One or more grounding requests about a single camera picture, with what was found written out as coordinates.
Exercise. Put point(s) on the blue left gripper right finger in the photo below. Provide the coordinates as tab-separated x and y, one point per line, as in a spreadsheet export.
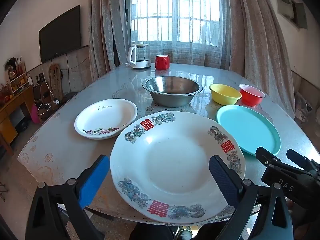
228	181

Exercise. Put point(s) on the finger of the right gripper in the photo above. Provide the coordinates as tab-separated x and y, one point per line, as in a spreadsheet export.
265	157
303	162

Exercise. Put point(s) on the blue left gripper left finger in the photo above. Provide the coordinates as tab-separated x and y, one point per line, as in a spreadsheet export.
91	179

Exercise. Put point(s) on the red plastic bowl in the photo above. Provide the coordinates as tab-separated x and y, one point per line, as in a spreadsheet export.
251	96

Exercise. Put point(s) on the small white floral plate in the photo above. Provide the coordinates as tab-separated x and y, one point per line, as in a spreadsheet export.
105	119

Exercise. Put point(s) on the large white double-happiness plate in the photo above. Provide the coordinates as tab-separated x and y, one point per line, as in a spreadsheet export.
160	166

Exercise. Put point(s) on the yellow plastic bowl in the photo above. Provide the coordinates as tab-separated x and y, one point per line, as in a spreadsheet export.
224	94

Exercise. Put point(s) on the stainless steel basin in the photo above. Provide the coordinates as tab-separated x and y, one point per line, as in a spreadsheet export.
172	91

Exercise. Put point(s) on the turquoise plastic plate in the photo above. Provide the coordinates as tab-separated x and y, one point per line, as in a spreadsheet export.
249	128

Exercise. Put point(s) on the pink plastic bin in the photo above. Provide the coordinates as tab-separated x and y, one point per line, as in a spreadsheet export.
34	115

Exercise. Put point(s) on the dark low bench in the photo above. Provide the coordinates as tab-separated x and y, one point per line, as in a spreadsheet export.
46	110

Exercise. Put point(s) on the wooden cabinet with shelf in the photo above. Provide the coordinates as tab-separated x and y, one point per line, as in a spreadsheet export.
16	93

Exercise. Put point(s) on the right beige curtain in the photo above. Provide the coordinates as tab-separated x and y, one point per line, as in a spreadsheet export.
259	52

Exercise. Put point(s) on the beige curtain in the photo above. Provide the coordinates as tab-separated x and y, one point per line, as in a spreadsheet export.
108	37
259	52

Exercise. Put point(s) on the wooden folding chair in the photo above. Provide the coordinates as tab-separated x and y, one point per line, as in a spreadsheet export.
55	81

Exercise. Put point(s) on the white glass electric kettle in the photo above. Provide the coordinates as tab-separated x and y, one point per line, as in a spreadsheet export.
139	56

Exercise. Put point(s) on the red ceramic mug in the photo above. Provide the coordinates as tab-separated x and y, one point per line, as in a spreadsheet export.
162	62

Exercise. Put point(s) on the left beige curtain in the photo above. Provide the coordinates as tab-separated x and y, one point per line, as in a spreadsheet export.
108	37

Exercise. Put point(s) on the barred window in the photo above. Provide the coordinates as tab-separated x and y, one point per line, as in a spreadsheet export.
186	21

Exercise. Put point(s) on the wall electrical box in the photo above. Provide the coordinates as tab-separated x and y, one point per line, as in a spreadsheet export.
294	12

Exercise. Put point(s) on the black wall television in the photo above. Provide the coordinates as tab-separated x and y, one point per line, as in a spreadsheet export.
60	36

